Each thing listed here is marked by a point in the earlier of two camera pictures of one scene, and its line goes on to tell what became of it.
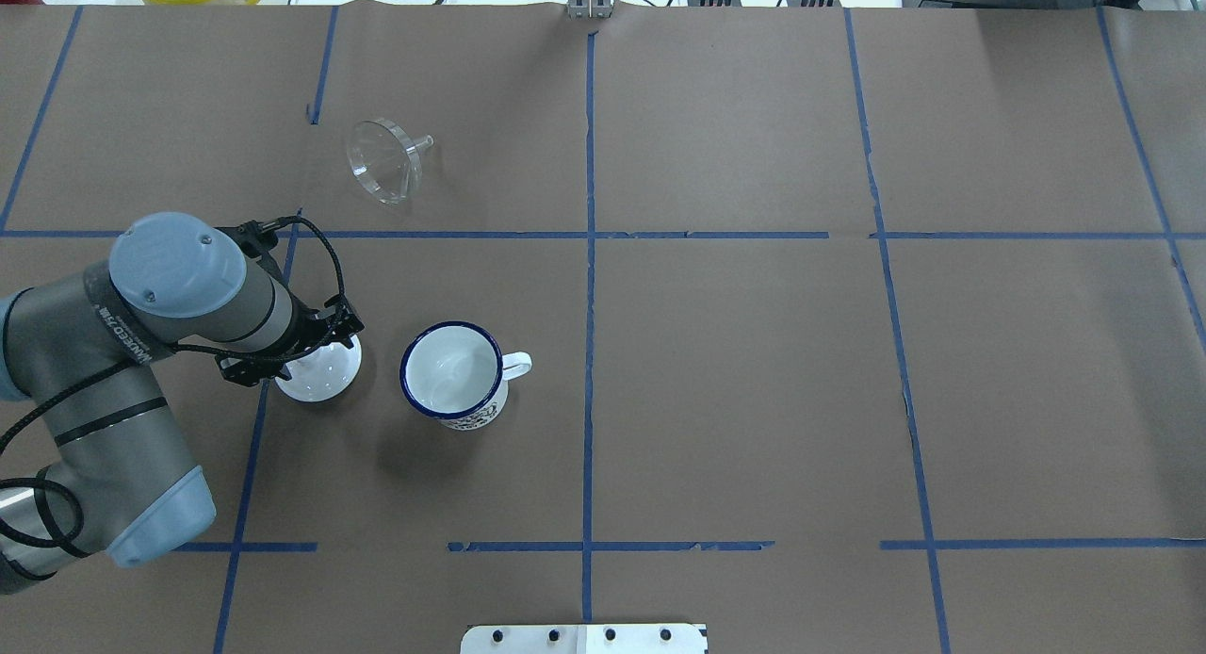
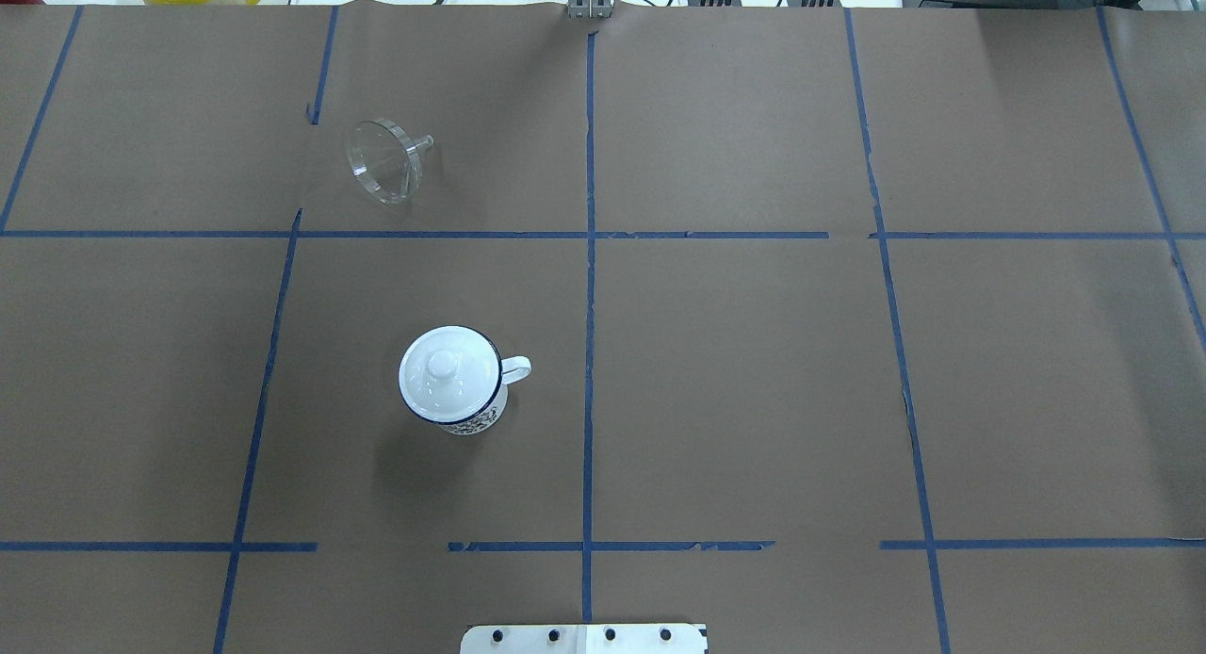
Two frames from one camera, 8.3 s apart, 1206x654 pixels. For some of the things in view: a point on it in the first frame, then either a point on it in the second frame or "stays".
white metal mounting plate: x=583 y=639 stays
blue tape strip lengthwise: x=228 y=589 stays
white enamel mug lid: x=321 y=372 to x=449 y=373
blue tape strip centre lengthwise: x=589 y=304 stays
